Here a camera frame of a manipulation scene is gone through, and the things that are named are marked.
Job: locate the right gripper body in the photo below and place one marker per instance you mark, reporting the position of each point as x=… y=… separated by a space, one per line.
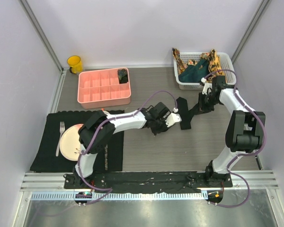
x=207 y=102

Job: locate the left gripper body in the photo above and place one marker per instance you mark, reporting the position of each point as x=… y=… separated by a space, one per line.
x=160 y=125

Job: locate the black tie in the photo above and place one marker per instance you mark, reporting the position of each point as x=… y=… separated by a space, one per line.
x=186 y=114

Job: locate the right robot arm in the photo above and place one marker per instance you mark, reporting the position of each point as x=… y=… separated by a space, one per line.
x=244 y=134

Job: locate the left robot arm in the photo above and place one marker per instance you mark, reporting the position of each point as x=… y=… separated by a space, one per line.
x=101 y=137

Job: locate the dark teal tie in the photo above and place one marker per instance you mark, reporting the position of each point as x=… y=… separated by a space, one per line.
x=194 y=74

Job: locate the yellow floral tie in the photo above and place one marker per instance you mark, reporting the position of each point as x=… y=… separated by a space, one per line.
x=214 y=63

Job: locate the orange floral tie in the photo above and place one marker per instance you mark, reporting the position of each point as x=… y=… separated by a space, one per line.
x=181 y=65

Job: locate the white plastic basket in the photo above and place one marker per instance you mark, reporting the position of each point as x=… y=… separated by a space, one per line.
x=225 y=63

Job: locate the rolled dark tie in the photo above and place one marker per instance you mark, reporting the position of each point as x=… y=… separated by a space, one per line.
x=122 y=76

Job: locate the silver knife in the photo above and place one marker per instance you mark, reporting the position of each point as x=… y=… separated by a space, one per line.
x=106 y=157

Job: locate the pink divided organizer box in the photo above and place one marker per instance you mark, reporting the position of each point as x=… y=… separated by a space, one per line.
x=101 y=88

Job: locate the pink cream plate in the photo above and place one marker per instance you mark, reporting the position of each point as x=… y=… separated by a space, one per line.
x=69 y=143

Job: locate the silver fork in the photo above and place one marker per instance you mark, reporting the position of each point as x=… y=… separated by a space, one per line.
x=61 y=131

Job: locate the yellow cup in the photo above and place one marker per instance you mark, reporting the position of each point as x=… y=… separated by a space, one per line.
x=75 y=64

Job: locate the black placemat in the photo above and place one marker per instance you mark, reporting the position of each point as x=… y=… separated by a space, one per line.
x=46 y=161

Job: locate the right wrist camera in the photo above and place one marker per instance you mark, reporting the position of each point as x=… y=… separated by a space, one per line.
x=207 y=86

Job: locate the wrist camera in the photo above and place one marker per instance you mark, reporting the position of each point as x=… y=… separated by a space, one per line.
x=173 y=118
x=207 y=86

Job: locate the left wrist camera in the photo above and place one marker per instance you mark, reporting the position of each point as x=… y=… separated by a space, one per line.
x=173 y=118

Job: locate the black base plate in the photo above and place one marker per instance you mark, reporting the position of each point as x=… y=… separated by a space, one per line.
x=148 y=182

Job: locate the slotted cable duct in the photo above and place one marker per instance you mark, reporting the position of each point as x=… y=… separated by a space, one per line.
x=82 y=196

